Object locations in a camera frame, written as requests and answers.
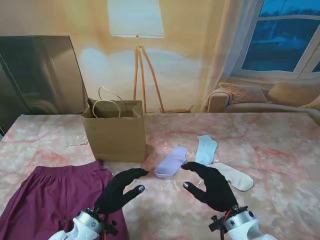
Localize wicker basket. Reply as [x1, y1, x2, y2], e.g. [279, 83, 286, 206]
[159, 104, 195, 114]

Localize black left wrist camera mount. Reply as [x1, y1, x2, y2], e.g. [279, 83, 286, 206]
[101, 219, 119, 236]

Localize cream knitted cushion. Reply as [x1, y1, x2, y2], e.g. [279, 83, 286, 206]
[218, 82, 270, 105]

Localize kraft paper bag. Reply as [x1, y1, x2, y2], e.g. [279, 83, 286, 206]
[80, 86, 147, 163]

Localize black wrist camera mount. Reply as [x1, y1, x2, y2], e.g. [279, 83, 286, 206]
[208, 214, 227, 232]
[101, 219, 119, 236]

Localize dark glass panel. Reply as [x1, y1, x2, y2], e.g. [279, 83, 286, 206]
[0, 35, 90, 133]

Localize red black left arm cable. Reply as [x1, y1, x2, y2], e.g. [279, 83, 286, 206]
[98, 212, 111, 240]

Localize beige sofa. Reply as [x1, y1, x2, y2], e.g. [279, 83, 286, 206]
[203, 82, 320, 118]

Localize light blue sock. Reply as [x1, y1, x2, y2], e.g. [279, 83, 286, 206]
[194, 134, 219, 166]

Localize tripod floor lamp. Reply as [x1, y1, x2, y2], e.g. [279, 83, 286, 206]
[106, 0, 166, 114]

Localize maroon shorts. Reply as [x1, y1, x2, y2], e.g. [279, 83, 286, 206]
[0, 159, 130, 240]

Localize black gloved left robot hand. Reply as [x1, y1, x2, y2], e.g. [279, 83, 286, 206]
[94, 167, 150, 215]

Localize lilac sock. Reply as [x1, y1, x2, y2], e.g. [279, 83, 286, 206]
[154, 146, 188, 179]

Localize plain beige cushion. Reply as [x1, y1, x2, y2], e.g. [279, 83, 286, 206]
[266, 83, 320, 106]

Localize cream white sock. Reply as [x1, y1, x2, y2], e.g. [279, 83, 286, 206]
[207, 162, 255, 192]

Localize red black arm cable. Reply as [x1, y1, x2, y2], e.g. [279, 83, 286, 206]
[218, 211, 232, 240]
[98, 212, 111, 240]

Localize red black right arm cable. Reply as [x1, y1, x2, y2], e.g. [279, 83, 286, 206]
[218, 211, 232, 240]

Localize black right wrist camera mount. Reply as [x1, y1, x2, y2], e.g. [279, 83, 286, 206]
[208, 214, 227, 232]

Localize sheer cream curtain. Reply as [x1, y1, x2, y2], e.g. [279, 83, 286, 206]
[199, 0, 266, 113]

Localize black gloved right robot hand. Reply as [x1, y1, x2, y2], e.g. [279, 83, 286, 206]
[180, 161, 240, 213]

